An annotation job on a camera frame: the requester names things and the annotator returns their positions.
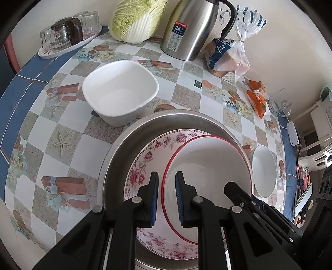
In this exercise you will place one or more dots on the napa cabbage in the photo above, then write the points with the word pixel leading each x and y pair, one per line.
pixel 137 20

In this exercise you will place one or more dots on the stainless steel basin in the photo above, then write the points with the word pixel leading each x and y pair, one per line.
pixel 124 155

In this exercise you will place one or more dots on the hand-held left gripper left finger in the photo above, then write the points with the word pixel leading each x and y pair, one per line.
pixel 154 200

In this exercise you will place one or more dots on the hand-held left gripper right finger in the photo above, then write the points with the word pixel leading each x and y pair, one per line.
pixel 178 200

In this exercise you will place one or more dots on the white chair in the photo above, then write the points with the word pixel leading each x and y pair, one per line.
pixel 320 116

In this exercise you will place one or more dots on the orange snack packet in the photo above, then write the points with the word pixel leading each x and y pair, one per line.
pixel 258 103
pixel 256 85

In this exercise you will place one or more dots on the clear glass pitcher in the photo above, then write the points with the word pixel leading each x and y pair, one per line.
pixel 280 106

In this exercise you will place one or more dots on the white power strip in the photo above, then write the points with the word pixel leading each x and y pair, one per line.
pixel 293 133

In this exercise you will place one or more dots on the checkered printed tablecloth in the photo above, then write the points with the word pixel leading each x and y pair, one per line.
pixel 64 135

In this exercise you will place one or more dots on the white serving tray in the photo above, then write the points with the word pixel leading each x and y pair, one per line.
pixel 88 37

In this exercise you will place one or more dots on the bagged sliced bread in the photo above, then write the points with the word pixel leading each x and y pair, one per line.
pixel 228 57

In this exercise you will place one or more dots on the red-rimmed strawberry bowl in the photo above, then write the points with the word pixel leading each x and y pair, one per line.
pixel 207 166

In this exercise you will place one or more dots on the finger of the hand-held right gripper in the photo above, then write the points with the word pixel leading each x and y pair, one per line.
pixel 233 190

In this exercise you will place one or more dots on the clear ribbed drinking glass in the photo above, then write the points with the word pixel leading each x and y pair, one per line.
pixel 90 22
pixel 77 16
pixel 46 37

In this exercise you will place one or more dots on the plain white round bowl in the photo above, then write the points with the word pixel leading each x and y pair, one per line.
pixel 263 171

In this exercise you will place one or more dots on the stainless steel thermos jug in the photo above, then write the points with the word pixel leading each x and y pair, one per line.
pixel 192 26

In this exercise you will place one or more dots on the white square bowl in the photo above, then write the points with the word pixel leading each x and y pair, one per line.
pixel 116 98

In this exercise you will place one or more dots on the pink floral plate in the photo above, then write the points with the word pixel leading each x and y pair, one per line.
pixel 145 161

